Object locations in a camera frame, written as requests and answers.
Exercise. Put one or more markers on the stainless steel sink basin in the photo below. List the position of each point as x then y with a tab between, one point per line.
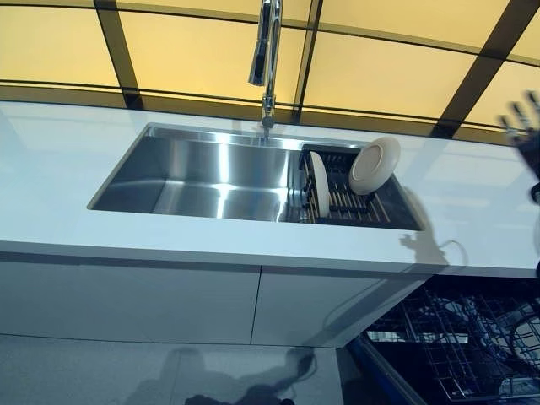
190	177

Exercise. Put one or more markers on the chrome gooseneck kitchen faucet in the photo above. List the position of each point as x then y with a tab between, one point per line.
258	63

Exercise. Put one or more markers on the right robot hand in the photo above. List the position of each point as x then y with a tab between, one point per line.
529	147

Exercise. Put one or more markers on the white cabinet door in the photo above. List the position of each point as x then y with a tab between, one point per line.
126	299
304	308

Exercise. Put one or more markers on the cream ceramic plate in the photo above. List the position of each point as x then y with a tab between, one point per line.
373	166
320	185

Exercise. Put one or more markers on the black dish drying rack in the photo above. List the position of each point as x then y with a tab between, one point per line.
341	198

